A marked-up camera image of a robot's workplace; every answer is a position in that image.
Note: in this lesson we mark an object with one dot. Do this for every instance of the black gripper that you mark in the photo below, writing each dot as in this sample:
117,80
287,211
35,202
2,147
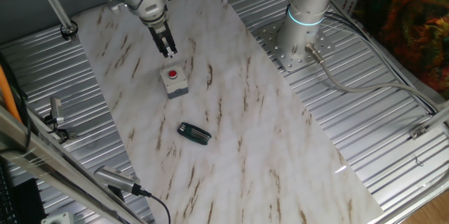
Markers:
158,31

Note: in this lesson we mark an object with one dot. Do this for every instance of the grey box with red button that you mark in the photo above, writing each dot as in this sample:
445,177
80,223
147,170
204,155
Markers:
174,83

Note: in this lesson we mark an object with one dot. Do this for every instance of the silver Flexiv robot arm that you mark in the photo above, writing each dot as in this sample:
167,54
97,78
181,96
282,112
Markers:
304,4

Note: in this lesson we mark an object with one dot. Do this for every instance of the green folding hex key set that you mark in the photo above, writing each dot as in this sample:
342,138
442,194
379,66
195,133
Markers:
194,133

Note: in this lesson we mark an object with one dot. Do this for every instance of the white marble pattern mat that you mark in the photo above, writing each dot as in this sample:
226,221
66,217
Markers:
245,129

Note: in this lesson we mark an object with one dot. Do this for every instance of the aluminium pole with black foot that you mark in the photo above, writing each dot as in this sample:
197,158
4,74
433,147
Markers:
52,1

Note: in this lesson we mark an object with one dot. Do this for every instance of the black keyboard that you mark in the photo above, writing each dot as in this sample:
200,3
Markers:
6,199

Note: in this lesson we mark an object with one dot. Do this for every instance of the colourful furry cloth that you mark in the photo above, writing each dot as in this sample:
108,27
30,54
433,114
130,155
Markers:
410,24

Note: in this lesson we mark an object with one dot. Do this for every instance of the short aluminium profile bar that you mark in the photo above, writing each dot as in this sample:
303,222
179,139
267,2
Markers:
436,118

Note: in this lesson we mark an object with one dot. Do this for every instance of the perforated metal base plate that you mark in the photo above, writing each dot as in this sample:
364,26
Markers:
271,46

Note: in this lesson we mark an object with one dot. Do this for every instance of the small grey camera on mount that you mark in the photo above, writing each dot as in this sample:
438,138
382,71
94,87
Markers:
56,110

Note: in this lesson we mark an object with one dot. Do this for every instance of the silver ribbed camera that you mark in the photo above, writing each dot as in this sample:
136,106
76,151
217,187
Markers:
114,178

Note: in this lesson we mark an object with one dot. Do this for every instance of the aluminium frame beam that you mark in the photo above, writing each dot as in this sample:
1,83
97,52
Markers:
63,175

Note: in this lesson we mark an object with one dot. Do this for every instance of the small metal corner bracket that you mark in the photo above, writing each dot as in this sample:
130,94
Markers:
418,132

